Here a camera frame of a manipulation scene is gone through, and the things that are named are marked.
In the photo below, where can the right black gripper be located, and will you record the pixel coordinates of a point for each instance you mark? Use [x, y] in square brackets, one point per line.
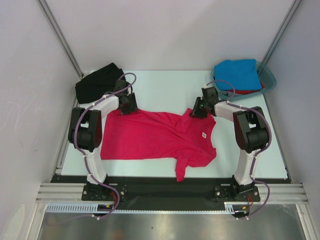
[196, 112]

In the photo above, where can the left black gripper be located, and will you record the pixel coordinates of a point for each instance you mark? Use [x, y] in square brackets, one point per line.
[133, 107]

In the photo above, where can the pink t shirt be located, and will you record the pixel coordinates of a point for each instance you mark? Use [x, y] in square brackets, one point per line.
[144, 135]

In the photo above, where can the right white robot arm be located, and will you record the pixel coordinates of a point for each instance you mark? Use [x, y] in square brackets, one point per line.
[252, 134]

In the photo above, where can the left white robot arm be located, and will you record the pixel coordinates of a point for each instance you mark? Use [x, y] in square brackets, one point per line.
[86, 130]

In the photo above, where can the folded black t shirt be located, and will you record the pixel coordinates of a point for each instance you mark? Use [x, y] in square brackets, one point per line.
[93, 86]

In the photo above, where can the blue t shirt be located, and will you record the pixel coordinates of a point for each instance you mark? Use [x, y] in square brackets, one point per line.
[238, 74]

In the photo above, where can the red t shirt in basket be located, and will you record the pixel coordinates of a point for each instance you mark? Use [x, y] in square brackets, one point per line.
[246, 92]

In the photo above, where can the teal plastic basket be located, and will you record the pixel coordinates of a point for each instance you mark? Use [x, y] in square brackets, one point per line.
[265, 76]

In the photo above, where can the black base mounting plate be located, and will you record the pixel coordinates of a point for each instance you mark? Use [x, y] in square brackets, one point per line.
[165, 193]

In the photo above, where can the right slotted cable duct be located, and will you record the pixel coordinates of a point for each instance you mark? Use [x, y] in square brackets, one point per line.
[237, 207]

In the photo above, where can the slotted cable duct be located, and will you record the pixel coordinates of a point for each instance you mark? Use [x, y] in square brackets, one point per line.
[237, 207]
[85, 208]

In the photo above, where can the aluminium front frame rail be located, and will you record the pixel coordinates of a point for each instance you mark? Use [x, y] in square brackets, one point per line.
[72, 192]

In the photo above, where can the right aluminium corner post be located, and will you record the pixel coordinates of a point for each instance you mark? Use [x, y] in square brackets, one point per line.
[282, 29]

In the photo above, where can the aluminium corner post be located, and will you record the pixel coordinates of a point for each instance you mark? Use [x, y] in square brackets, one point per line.
[282, 29]
[45, 8]

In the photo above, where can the left aluminium corner post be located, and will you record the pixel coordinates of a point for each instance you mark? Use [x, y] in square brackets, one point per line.
[45, 8]

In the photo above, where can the left slotted cable duct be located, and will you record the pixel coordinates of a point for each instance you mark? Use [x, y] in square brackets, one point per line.
[85, 208]

